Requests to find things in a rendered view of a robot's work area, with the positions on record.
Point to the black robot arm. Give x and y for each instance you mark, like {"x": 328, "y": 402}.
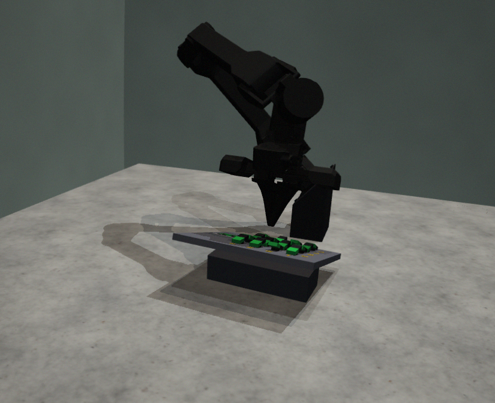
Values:
{"x": 261, "y": 79}

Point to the grey switch panel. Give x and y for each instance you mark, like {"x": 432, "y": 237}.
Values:
{"x": 245, "y": 261}

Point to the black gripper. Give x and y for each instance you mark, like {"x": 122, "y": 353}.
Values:
{"x": 277, "y": 196}

